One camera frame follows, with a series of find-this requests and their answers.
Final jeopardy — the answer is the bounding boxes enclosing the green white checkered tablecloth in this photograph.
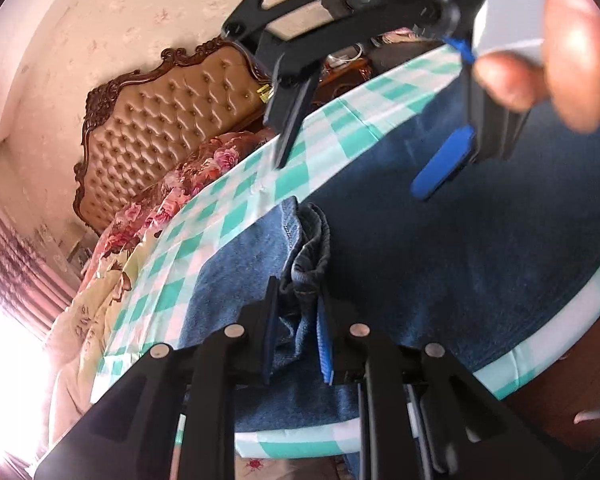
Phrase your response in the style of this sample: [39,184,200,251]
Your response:
[87,42,600,461]

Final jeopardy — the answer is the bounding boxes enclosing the black leather armchair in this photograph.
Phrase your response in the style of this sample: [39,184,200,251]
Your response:
[367,35,448,63]

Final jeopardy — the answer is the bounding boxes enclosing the brown wooden table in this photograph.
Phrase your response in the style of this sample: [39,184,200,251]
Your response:
[497,295,600,463]

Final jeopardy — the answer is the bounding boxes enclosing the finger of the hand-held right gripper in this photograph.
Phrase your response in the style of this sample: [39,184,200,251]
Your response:
[411,55,531,201]
[221,0,377,170]

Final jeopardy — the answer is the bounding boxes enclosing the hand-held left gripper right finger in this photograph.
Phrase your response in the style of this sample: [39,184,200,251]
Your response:
[316,295,566,480]

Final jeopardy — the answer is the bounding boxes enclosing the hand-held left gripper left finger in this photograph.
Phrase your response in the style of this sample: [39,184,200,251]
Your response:
[34,276,282,480]

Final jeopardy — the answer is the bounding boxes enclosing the person's right hand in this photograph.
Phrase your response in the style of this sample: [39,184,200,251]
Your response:
[472,0,600,134]

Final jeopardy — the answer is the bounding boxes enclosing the tufted leather carved headboard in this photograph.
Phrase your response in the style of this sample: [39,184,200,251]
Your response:
[72,35,276,235]

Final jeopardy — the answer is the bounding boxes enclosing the blue denim pants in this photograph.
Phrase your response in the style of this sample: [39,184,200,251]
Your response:
[177,77,600,433]

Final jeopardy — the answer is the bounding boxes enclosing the red floral quilt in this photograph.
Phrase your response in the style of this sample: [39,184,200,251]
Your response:
[97,127,281,261]

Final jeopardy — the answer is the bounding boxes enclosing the pink striped curtain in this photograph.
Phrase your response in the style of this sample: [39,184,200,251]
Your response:
[0,177,81,323]

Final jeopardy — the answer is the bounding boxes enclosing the dark wooden nightstand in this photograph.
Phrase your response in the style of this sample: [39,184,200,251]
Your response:
[317,55,373,107]

